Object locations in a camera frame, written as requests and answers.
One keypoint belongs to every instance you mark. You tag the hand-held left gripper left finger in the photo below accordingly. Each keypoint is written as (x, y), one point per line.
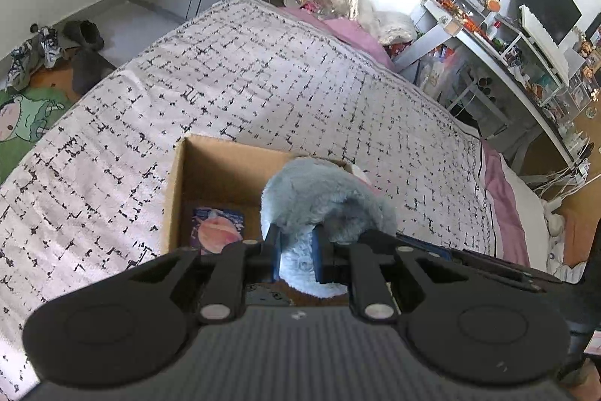
(274, 253)

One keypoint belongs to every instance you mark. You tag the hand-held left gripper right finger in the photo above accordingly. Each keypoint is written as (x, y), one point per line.
(320, 255)

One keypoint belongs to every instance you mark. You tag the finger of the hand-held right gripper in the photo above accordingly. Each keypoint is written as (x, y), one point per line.
(493, 264)

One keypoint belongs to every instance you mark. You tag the grey fluffy plush toy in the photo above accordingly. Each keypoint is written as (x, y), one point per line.
(324, 199)

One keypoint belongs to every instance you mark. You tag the brown cardboard box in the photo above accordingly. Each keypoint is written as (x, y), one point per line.
(211, 175)

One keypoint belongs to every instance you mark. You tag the white duvet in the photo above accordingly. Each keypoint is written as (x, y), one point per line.
(535, 222)

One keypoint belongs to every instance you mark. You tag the white folding chair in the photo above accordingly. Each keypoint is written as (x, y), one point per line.
(479, 100)

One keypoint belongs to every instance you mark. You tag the bed with patterned cover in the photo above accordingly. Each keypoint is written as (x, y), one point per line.
(211, 77)

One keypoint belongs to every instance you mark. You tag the white desk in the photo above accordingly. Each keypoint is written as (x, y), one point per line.
(497, 67)

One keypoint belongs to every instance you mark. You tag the pink bed sheet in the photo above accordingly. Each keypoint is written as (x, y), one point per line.
(361, 39)

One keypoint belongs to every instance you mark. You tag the white keyboard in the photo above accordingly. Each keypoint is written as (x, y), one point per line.
(544, 39)

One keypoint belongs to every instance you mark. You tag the pile of plastic bags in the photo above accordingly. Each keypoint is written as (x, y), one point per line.
(371, 6)

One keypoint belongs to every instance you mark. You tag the black monitor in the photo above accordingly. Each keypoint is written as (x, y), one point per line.
(547, 1)

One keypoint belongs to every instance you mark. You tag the green cartoon floor mat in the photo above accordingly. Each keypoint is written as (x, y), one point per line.
(28, 119)

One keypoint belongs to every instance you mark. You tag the dark boot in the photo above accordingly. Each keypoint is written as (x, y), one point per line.
(84, 35)

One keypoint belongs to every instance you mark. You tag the grey white sneaker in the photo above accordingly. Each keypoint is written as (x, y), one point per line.
(21, 65)
(50, 47)

